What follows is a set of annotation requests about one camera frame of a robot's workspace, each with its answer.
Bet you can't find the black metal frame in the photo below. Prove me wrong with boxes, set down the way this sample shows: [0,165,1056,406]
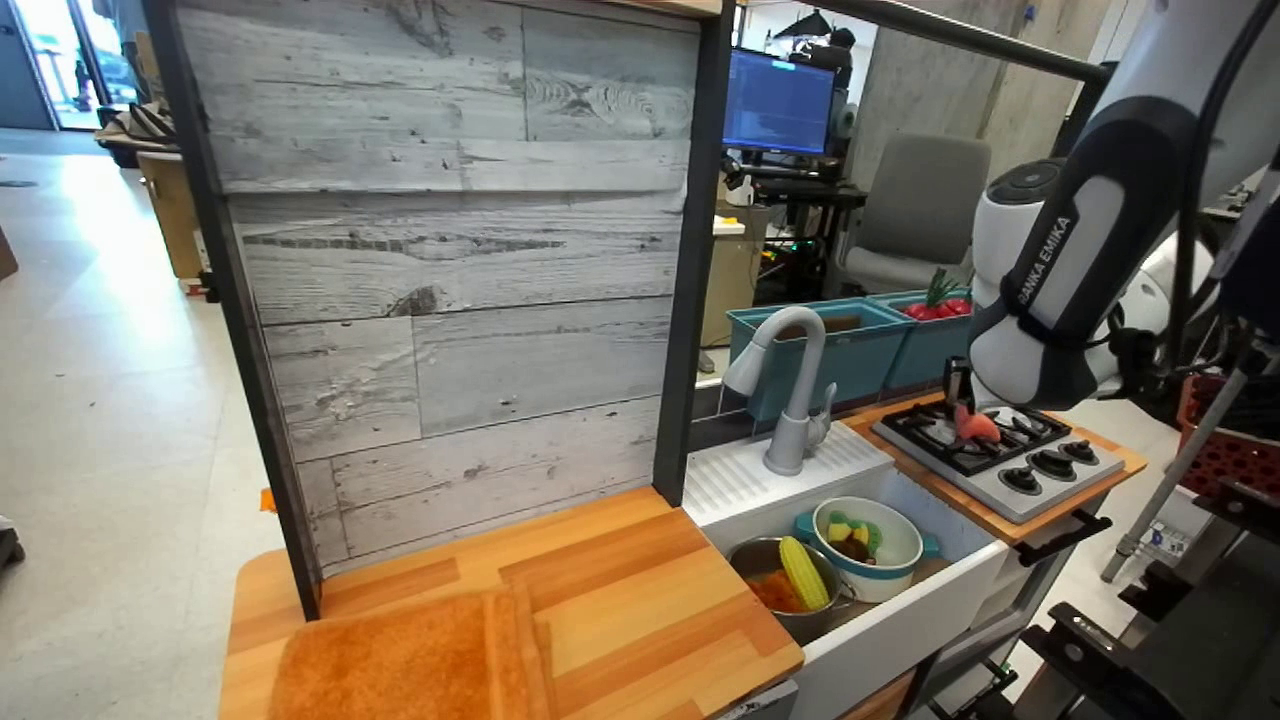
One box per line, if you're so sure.
[141,0,1130,624]

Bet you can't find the red toy radishes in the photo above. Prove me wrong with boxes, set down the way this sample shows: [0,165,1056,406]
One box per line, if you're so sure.
[905,266,970,318]

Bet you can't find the black drawer handle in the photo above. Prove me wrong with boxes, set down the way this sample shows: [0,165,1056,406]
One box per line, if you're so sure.
[1015,506,1111,569]

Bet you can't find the grey toy faucet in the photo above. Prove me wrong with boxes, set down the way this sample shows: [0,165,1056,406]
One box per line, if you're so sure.
[723,304,834,476]

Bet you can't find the stainless steel pot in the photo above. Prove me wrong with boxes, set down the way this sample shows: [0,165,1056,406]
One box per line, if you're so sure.
[728,537,850,645]

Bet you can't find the right teal planter box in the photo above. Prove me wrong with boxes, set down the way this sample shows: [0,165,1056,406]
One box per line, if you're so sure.
[875,292,976,390]

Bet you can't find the grey wood backsplash panel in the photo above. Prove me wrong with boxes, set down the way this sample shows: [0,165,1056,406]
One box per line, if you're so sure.
[173,0,704,577]

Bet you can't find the computer monitor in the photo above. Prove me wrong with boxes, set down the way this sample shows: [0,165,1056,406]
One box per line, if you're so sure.
[723,49,832,155]

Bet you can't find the white teal pot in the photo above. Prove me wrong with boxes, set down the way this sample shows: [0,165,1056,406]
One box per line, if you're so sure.
[792,496,929,604]

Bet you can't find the teal planter box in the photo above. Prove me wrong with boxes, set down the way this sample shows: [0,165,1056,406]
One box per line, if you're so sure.
[723,296,912,431]
[875,292,976,390]

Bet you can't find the left teal planter box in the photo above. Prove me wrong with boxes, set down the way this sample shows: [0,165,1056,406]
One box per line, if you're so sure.
[723,296,912,431]

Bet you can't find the white toy sink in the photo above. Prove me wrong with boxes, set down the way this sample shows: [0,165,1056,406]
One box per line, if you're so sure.
[685,427,1063,720]

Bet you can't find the grey office chair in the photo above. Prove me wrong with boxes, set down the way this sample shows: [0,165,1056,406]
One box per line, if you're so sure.
[834,130,992,292]

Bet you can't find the toy stove top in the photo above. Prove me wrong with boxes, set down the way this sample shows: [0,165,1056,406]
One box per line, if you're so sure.
[873,398,1123,523]

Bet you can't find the orange plush toy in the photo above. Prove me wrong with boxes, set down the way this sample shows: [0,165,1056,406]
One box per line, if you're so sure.
[746,570,799,610]

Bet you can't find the green plush toy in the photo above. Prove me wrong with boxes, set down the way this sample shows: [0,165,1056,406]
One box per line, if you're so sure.
[825,518,875,561]

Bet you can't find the yellow corn plush toy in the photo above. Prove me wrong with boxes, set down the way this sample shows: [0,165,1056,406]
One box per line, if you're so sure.
[776,537,832,610]

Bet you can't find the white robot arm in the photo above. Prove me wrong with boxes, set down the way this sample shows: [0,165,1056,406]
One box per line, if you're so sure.
[963,0,1280,406]

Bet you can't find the orange towel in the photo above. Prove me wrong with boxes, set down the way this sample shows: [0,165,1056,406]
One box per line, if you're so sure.
[267,589,550,720]

